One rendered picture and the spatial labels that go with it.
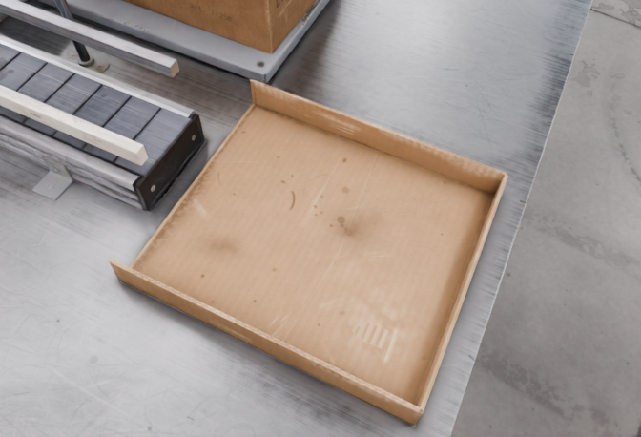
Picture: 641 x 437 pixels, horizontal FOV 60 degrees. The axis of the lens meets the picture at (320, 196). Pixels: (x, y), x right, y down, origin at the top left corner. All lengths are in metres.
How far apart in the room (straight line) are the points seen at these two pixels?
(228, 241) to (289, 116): 0.18
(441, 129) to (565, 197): 1.12
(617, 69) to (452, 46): 1.48
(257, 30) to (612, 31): 1.82
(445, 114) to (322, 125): 0.15
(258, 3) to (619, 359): 1.23
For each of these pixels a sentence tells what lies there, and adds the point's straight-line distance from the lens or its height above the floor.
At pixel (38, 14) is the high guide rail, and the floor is 0.96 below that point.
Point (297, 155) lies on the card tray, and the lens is 0.62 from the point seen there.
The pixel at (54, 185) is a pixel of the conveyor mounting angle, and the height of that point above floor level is 0.83.
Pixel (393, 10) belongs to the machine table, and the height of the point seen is 0.83.
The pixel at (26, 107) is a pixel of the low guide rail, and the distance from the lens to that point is 0.62.
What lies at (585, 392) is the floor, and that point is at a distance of 1.51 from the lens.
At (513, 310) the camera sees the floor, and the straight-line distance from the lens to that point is 1.52.
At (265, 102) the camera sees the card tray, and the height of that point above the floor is 0.84.
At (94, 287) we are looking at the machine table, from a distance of 0.58.
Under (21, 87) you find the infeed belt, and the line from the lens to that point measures 0.70.
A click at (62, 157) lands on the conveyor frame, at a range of 0.63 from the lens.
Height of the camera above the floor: 1.32
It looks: 56 degrees down
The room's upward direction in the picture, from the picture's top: 2 degrees clockwise
